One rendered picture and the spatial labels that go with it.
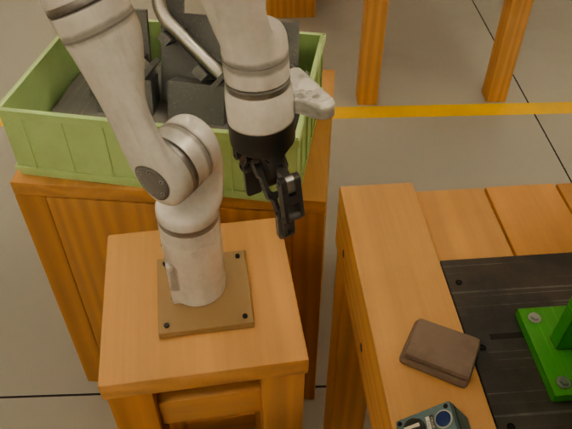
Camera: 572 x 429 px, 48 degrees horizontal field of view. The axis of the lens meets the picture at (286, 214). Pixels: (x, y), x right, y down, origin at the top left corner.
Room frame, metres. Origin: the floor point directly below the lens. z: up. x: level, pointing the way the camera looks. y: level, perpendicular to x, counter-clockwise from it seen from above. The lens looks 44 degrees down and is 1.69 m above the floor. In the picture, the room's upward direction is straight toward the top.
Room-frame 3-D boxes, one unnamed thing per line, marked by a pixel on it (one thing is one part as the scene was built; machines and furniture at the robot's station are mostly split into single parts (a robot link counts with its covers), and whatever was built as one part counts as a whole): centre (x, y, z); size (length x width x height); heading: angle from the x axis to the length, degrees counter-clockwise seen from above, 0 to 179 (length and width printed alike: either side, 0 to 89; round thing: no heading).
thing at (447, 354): (0.53, -0.22, 0.92); 0.10 x 0.08 x 0.03; 63
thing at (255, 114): (0.60, 0.01, 1.31); 0.11 x 0.09 x 0.06; 117
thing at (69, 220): (1.27, 0.23, 0.39); 0.68 x 0.52 x 0.79; 85
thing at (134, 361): (0.69, 0.15, 0.83); 0.32 x 0.32 x 0.04; 9
